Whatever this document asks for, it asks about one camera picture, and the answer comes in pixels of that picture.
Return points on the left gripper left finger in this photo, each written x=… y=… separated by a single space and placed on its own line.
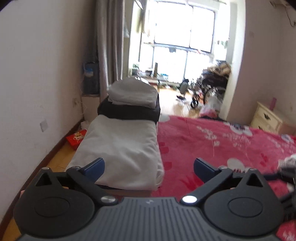
x=58 y=204

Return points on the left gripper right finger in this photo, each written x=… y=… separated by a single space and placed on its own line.
x=238 y=204

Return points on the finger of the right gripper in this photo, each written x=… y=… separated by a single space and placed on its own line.
x=287 y=175

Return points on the white bear sweatshirt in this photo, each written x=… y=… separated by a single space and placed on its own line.
x=129 y=149

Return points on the near folded clothes stack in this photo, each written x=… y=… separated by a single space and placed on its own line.
x=130 y=189

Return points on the folded clothes stack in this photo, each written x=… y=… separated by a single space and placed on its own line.
x=131 y=99
x=130 y=189

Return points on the far folded clothes stack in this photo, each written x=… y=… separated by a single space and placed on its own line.
x=131 y=99

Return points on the folding table by window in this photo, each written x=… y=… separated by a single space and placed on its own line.
x=152 y=75

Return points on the checked knit garment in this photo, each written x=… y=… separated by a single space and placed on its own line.
x=288 y=165

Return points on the pink floral bed blanket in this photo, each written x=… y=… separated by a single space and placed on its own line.
x=240 y=148

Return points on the cream bedside nightstand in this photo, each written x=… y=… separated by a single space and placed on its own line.
x=271 y=121

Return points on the red gift bag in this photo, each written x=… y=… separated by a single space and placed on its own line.
x=74 y=140

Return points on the pink cup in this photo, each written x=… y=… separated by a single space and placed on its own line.
x=273 y=104

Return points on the black wheelchair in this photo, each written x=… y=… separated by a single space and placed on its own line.
x=212 y=82

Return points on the blue water jug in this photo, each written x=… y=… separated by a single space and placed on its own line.
x=90 y=81

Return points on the grey curtain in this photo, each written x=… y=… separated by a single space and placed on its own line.
x=110 y=22

